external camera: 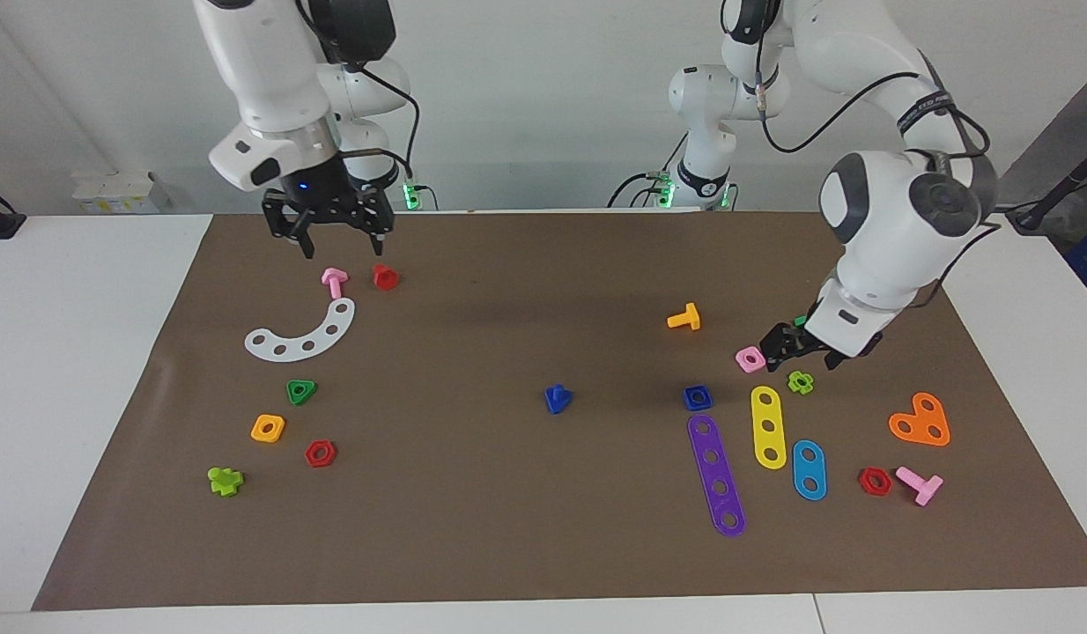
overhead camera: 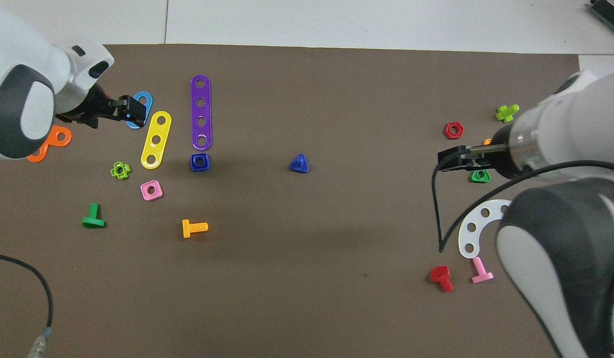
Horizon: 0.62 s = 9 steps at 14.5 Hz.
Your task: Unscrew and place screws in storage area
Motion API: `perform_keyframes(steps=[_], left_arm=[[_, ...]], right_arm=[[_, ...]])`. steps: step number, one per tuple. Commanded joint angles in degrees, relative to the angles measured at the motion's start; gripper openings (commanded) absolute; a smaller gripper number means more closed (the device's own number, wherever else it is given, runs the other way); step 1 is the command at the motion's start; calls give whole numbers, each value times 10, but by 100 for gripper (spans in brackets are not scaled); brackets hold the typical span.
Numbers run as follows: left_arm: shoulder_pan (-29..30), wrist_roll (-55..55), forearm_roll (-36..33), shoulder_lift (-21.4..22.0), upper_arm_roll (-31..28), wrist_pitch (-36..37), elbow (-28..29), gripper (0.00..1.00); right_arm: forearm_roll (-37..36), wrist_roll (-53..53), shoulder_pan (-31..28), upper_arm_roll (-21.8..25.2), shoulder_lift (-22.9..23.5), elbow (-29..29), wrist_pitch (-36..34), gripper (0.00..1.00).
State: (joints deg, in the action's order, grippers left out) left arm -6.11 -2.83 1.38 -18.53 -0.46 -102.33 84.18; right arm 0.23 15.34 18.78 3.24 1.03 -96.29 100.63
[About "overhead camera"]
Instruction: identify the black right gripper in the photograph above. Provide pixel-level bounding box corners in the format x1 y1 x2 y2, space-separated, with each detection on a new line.
438 124 524 180

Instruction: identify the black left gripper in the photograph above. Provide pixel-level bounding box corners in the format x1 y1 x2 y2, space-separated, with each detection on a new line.
56 84 147 130

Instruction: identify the blue two-hole strip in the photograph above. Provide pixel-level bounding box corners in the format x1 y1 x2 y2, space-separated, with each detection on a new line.
126 91 154 130

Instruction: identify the yellow three-hole strip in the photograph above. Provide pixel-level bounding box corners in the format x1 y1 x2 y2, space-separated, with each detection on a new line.
140 111 172 170

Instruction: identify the purple four-hole strip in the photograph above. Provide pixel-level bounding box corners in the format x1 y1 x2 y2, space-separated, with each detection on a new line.
190 75 212 151

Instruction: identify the lime green cross-head bolt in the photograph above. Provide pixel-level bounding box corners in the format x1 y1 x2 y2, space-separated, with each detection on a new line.
495 104 520 123

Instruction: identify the white curved perforated plate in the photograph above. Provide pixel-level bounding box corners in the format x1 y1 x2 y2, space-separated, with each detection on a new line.
458 199 512 259

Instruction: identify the pink square toy nut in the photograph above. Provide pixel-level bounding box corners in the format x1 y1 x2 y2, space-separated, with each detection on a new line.
140 180 164 201

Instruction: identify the orange two-hole strip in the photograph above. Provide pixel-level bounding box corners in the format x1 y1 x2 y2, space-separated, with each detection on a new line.
27 125 73 163

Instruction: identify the green toy bolt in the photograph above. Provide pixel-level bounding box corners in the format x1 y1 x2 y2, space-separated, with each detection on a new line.
82 203 106 229

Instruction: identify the red hexagon-head toy bolt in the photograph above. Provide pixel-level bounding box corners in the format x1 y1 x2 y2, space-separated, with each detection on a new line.
429 266 454 293

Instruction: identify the pink toy bolt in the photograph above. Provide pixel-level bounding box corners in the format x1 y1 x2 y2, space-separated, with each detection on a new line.
471 257 494 284

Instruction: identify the orange-yellow toy bolt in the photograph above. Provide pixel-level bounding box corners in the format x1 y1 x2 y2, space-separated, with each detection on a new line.
182 219 209 239

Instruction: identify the brown table mat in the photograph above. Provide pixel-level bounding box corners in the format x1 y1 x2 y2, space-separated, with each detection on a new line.
0 44 614 358

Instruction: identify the dark ribbed electronic device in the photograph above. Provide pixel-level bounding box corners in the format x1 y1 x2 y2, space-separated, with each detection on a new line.
588 0 614 28

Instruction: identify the black cable with connector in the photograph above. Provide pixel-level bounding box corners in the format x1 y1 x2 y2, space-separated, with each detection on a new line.
0 252 54 358

